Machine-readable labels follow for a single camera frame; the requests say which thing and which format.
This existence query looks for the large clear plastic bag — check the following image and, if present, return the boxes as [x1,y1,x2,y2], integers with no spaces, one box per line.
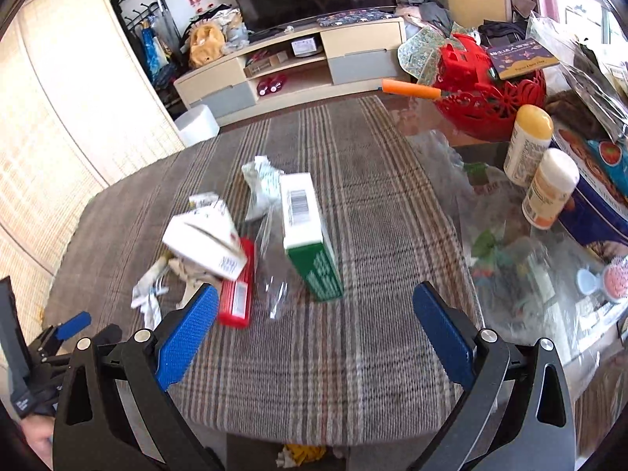
[407,130,614,349]

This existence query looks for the white round stool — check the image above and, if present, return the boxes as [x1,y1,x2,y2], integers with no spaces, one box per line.
[174,105,221,148]

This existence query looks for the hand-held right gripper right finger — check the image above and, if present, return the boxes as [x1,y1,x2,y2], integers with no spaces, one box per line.
[407,282,576,471]

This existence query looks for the white lid bottle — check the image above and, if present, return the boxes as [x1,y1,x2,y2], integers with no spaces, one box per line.
[521,148,581,230]

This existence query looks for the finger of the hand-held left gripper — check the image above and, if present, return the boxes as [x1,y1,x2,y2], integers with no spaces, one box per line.
[30,311,93,360]

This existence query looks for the clear plastic wrapper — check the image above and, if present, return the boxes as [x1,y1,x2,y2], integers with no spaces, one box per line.
[252,206,295,322]

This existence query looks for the silver foil wrapper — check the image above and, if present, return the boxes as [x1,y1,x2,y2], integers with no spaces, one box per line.
[241,155,285,221]

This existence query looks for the dark patterned mat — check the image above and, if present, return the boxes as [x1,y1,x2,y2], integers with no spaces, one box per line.
[316,10,397,27]

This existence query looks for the light blue cap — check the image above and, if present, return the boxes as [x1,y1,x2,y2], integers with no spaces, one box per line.
[576,268,606,298]

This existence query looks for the bamboo folding screen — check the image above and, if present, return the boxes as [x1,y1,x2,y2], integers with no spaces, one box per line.
[0,0,187,325]

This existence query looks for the yellow plush toy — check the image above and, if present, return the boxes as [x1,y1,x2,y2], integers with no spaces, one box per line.
[189,24,226,69]

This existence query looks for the striped brown tablecloth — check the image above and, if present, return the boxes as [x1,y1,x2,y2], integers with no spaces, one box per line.
[42,95,486,445]

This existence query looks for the black clothes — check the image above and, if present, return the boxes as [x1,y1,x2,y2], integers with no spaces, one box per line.
[478,20,528,47]

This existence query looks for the blue bag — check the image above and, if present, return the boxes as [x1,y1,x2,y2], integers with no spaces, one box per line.
[140,27,170,84]

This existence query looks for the orange handled tool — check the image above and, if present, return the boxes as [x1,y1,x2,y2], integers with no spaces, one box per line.
[382,78,449,101]

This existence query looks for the yellow lid bottle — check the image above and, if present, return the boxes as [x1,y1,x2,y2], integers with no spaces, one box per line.
[504,104,554,187]

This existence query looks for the white paper wrapper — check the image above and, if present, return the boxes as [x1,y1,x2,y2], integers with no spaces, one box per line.
[131,255,212,327]

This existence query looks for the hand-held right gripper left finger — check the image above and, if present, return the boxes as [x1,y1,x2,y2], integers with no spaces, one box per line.
[53,285,226,471]

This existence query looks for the person's left hand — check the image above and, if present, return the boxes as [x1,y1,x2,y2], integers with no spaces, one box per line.
[22,414,55,469]

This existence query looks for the yellow white crumpled packet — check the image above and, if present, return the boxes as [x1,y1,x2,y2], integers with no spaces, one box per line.
[277,444,327,469]

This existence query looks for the blue cookie tin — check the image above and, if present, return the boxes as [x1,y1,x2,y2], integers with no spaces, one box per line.
[549,128,628,261]

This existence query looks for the black coat rack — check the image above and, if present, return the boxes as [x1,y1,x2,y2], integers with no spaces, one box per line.
[108,0,180,104]

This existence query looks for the brown cardboard box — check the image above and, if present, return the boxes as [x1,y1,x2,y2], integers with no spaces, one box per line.
[245,51,288,77]

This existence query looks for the grey clothes pile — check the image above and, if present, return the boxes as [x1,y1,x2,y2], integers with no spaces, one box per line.
[395,0,455,33]

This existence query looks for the pink hair brush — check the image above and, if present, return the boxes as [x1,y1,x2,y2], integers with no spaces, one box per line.
[602,254,628,302]

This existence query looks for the cream and grey television stand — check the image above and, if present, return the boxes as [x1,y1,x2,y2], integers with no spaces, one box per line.
[173,16,410,126]

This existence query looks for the white carton box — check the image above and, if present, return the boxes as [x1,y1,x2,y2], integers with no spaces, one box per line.
[162,201,247,280]

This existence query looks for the red plastic basket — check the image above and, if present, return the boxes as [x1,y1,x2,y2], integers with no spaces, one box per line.
[434,33,546,142]

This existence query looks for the clear plastic packets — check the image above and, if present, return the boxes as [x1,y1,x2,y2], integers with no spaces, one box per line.
[527,10,628,143]

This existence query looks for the red box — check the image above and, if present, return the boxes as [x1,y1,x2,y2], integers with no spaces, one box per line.
[217,238,257,329]

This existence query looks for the green and white box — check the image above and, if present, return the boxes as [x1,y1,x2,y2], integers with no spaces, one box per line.
[279,173,344,303]

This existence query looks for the green floral cloth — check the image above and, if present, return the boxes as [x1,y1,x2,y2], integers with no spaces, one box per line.
[397,22,484,84]

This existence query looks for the silver bags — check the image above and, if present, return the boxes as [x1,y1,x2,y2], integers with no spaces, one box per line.
[216,7,251,52]

